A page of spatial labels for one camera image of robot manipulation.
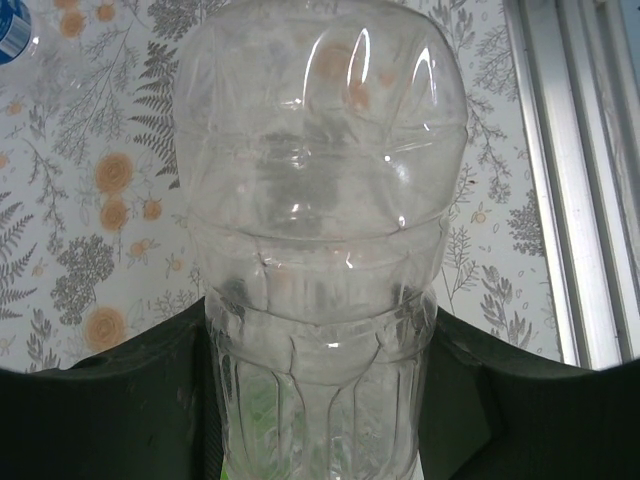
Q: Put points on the green label plastic bottle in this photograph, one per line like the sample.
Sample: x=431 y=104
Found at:
x=320 y=200

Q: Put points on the blue label plastic bottle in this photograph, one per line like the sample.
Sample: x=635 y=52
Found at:
x=12 y=30

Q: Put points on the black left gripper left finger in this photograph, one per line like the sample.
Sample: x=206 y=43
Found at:
x=100 y=425

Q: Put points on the floral patterned table cover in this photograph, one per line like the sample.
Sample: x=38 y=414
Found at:
x=75 y=150

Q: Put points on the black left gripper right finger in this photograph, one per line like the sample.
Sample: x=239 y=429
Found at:
x=525 y=425

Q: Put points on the aluminium front mounting rail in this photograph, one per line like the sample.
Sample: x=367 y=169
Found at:
x=575 y=150

